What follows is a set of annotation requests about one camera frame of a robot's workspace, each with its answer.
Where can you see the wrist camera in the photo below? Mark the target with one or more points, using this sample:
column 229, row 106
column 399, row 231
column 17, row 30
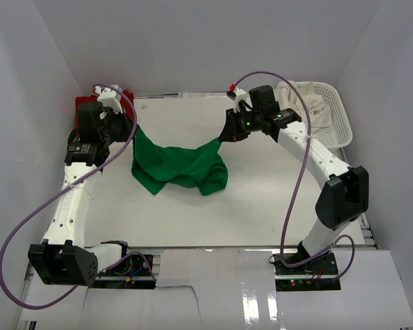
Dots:
column 109, row 97
column 236, row 95

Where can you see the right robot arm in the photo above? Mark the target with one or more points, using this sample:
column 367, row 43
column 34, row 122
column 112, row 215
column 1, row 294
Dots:
column 344, row 192

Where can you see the green t shirt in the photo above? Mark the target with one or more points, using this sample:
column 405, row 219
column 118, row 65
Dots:
column 156, row 166

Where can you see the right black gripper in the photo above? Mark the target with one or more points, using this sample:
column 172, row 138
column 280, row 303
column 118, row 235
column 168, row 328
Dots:
column 231, row 132

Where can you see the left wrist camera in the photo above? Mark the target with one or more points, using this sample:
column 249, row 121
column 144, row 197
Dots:
column 109, row 97

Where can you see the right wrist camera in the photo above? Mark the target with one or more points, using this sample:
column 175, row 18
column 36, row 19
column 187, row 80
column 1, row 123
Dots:
column 236, row 95

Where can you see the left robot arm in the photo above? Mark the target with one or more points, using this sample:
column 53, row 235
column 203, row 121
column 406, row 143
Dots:
column 62, row 257

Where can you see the paper label strip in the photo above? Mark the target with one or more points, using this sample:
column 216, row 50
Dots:
column 202, row 95

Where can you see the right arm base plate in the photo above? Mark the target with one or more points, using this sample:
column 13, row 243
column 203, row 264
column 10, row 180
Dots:
column 316, row 276

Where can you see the white perforated plastic basket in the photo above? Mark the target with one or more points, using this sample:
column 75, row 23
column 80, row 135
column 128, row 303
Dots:
column 339, row 134

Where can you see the cream white t shirt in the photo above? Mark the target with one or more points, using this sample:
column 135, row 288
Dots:
column 319, row 110

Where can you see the white paper front cover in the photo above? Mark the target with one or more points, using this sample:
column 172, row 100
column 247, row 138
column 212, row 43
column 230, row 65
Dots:
column 234, row 289

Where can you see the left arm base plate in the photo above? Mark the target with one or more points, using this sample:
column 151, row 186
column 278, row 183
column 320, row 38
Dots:
column 132, row 273

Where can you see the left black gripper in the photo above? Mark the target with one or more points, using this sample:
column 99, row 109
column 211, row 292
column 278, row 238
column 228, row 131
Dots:
column 128, row 124

